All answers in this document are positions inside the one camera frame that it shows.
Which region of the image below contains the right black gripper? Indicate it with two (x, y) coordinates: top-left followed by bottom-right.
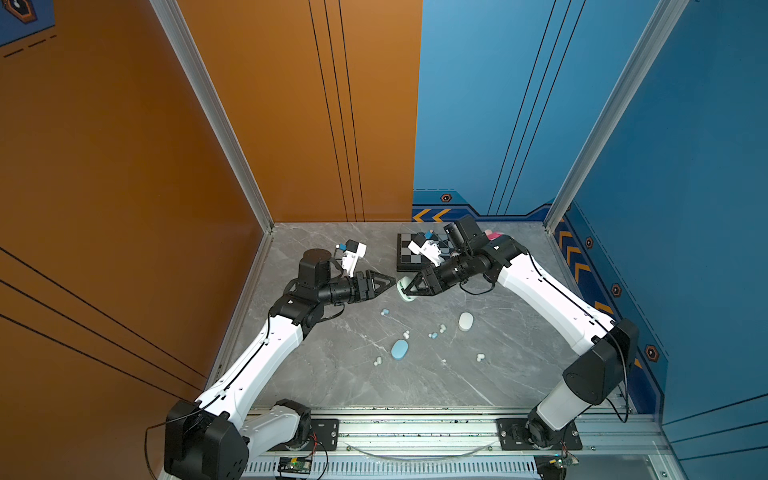
(403, 252), (474, 297)

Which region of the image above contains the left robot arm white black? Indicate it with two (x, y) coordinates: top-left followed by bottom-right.
(160, 249), (396, 479)

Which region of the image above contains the green circuit board left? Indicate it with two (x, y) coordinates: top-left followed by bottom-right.
(276, 457), (313, 478)

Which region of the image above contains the white earbud case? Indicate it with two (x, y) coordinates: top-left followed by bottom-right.
(458, 312), (474, 332)

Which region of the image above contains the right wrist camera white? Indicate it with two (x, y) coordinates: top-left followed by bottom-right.
(408, 231), (443, 266)

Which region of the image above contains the right aluminium corner post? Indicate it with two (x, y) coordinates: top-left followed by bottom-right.
(543, 0), (689, 233)

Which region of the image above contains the pink plush doll head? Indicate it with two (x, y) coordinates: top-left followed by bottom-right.
(484, 229), (502, 241)

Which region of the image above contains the aluminium corner post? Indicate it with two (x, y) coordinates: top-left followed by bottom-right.
(543, 0), (689, 233)
(148, 0), (275, 233)

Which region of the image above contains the circuit board right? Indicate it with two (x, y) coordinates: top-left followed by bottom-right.
(549, 453), (580, 470)

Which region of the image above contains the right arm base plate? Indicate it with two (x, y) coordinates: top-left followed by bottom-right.
(495, 418), (583, 451)

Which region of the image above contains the black white chessboard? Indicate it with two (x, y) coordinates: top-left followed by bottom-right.
(396, 230), (457, 273)

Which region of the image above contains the left aluminium corner post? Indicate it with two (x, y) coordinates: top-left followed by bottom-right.
(148, 0), (275, 233)

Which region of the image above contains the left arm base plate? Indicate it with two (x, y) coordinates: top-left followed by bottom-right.
(273, 418), (340, 452)

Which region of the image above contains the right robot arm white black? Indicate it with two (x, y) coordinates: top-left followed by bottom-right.
(398, 216), (639, 449)

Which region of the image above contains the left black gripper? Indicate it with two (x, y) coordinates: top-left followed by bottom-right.
(317, 271), (395, 309)

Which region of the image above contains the light blue earbud case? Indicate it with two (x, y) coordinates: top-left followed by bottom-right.
(391, 339), (409, 360)

